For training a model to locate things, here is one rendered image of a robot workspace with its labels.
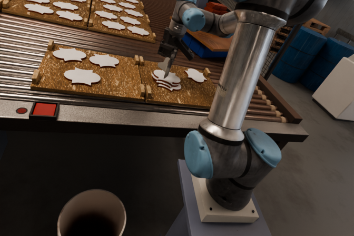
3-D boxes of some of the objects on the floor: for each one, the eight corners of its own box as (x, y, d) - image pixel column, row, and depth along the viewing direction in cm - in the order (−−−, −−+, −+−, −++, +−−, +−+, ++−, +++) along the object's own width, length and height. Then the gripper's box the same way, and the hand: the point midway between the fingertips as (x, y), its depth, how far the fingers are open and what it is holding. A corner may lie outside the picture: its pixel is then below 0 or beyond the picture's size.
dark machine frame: (224, 118, 273) (270, 39, 215) (196, 116, 258) (237, 31, 201) (170, 26, 493) (186, -26, 436) (154, 21, 478) (167, -32, 421)
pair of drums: (333, 98, 454) (371, 55, 400) (279, 84, 421) (312, 35, 368) (311, 77, 517) (341, 38, 463) (263, 64, 485) (288, 20, 431)
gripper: (169, 21, 105) (158, 59, 116) (161, 33, 88) (149, 76, 99) (187, 28, 105) (174, 65, 116) (182, 41, 89) (167, 82, 100)
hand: (168, 72), depth 108 cm, fingers open, 14 cm apart
